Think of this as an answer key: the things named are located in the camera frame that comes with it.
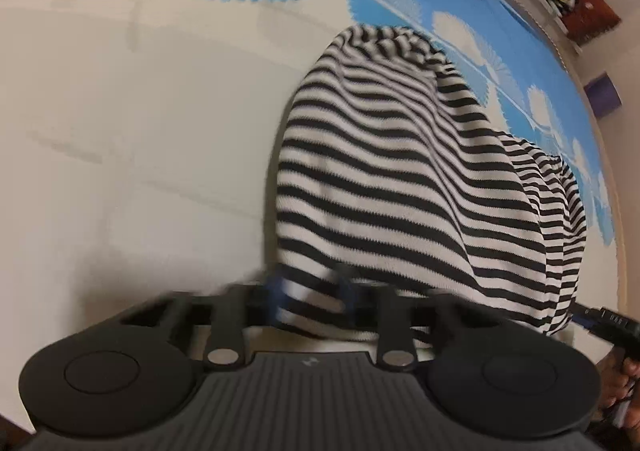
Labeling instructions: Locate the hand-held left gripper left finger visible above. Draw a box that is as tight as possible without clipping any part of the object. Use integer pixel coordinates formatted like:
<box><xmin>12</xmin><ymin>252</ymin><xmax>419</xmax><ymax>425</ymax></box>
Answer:
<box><xmin>120</xmin><ymin>275</ymin><xmax>301</xmax><ymax>371</ymax></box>

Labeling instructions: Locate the purple box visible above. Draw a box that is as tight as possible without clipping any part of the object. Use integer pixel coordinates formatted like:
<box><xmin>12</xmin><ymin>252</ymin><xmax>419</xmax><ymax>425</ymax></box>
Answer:
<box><xmin>584</xmin><ymin>72</ymin><xmax>623</xmax><ymax>119</ymax></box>

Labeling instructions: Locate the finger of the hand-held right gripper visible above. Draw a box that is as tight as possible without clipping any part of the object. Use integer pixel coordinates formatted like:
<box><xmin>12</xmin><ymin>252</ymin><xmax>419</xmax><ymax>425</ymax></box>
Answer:
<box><xmin>569</xmin><ymin>300</ymin><xmax>610</xmax><ymax>333</ymax></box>

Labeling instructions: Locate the person's right hand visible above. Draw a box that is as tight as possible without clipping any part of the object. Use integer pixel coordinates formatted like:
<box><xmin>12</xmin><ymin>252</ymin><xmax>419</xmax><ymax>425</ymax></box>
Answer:
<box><xmin>597</xmin><ymin>350</ymin><xmax>640</xmax><ymax>427</ymax></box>

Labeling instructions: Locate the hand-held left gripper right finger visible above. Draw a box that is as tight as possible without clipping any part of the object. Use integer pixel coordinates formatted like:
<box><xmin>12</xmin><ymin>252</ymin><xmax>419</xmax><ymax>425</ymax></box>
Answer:
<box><xmin>335</xmin><ymin>273</ymin><xmax>501</xmax><ymax>369</ymax></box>

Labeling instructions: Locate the black white striped garment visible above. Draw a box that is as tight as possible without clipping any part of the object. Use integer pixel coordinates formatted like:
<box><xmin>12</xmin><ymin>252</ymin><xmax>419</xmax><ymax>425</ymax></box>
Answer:
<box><xmin>272</xmin><ymin>24</ymin><xmax>588</xmax><ymax>344</ymax></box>

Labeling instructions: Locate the blue white printed blanket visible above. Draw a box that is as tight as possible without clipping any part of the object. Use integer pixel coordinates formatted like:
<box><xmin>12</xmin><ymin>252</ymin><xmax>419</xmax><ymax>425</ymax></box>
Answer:
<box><xmin>0</xmin><ymin>0</ymin><xmax>623</xmax><ymax>432</ymax></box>

